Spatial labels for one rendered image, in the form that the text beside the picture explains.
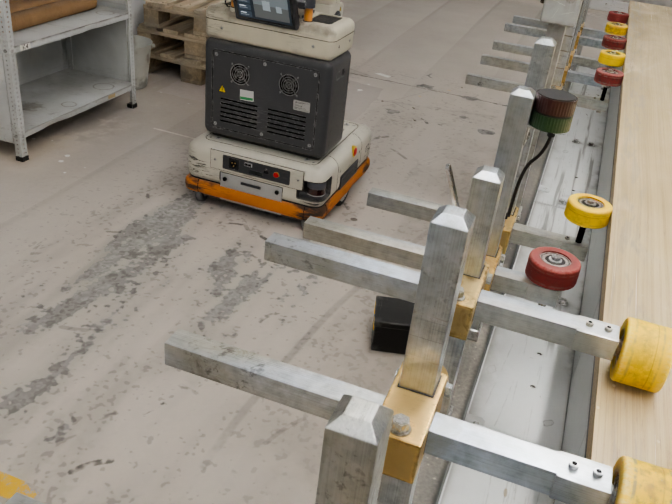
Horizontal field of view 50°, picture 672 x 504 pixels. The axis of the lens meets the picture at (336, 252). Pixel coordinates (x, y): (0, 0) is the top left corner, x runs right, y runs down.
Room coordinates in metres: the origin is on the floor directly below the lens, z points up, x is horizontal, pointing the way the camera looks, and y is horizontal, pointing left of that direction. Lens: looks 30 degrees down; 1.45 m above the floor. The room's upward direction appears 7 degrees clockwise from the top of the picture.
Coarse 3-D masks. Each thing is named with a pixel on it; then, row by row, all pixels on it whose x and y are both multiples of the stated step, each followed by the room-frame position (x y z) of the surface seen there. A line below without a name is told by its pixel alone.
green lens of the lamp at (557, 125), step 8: (536, 112) 1.03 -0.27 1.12; (536, 120) 1.03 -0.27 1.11; (544, 120) 1.02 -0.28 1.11; (552, 120) 1.02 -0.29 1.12; (560, 120) 1.02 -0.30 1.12; (568, 120) 1.02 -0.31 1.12; (536, 128) 1.03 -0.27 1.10; (544, 128) 1.02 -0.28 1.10; (552, 128) 1.02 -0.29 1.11; (560, 128) 1.02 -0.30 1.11; (568, 128) 1.03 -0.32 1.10
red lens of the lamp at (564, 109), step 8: (536, 96) 1.04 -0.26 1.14; (536, 104) 1.04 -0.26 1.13; (544, 104) 1.02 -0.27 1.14; (552, 104) 1.02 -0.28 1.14; (560, 104) 1.02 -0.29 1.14; (568, 104) 1.02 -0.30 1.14; (576, 104) 1.03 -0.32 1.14; (544, 112) 1.02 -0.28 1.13; (552, 112) 1.02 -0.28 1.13; (560, 112) 1.02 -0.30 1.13; (568, 112) 1.02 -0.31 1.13
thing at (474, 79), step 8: (472, 80) 2.27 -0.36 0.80; (480, 80) 2.27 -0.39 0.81; (488, 80) 2.26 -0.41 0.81; (496, 80) 2.25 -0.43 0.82; (504, 80) 2.26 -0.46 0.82; (496, 88) 2.25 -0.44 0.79; (504, 88) 2.24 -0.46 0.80; (512, 88) 2.24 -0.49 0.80; (576, 96) 2.18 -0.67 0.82; (584, 96) 2.19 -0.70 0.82; (584, 104) 2.17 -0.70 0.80; (592, 104) 2.16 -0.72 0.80; (600, 104) 2.16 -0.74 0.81; (600, 112) 2.17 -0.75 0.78
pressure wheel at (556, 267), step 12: (540, 252) 1.00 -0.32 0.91; (552, 252) 1.01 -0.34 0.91; (564, 252) 1.01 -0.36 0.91; (528, 264) 0.99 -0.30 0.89; (540, 264) 0.97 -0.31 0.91; (552, 264) 0.97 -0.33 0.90; (564, 264) 0.98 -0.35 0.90; (576, 264) 0.98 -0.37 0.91; (528, 276) 0.98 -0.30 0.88; (540, 276) 0.96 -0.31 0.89; (552, 276) 0.95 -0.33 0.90; (564, 276) 0.95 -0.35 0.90; (576, 276) 0.96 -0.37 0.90; (552, 288) 0.95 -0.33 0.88; (564, 288) 0.95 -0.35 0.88
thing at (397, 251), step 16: (304, 224) 1.10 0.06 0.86; (320, 224) 1.10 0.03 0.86; (336, 224) 1.10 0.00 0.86; (320, 240) 1.09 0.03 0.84; (336, 240) 1.08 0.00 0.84; (352, 240) 1.07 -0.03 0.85; (368, 240) 1.06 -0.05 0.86; (384, 240) 1.07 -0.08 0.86; (400, 240) 1.07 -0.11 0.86; (384, 256) 1.05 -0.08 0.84; (400, 256) 1.05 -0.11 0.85; (416, 256) 1.04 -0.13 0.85; (496, 272) 1.01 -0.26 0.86; (512, 272) 1.01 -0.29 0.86; (496, 288) 1.00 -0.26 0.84; (512, 288) 0.99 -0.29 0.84; (528, 288) 0.98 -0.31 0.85; (544, 288) 0.97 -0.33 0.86; (544, 304) 0.97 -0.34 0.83
